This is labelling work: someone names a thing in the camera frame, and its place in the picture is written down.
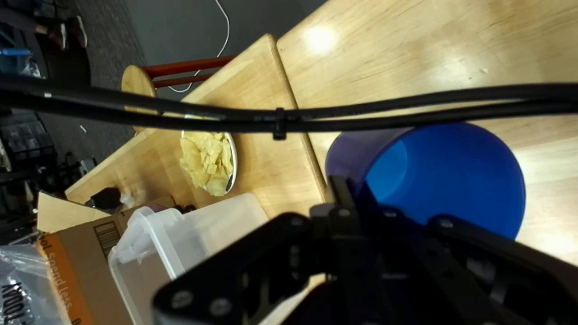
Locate blue plastic cup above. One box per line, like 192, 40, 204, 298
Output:
324, 121, 528, 242

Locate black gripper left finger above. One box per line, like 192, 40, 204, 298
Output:
152, 175, 376, 325

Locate clear plastic bag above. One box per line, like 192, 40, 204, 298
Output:
0, 242, 69, 325

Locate clear plastic storage bin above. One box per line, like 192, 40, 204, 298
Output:
107, 192, 275, 325

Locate wooden stool with red legs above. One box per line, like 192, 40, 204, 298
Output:
120, 56, 235, 100

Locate thin white cable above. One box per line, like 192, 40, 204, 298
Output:
167, 0, 235, 96

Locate black wrist cable bundle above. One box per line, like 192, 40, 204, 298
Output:
0, 73, 578, 143

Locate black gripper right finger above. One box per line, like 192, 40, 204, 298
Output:
414, 213, 578, 325

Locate plate of chips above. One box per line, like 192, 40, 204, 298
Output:
179, 128, 241, 201

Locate brown cardboard box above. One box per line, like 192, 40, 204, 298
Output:
35, 192, 136, 325

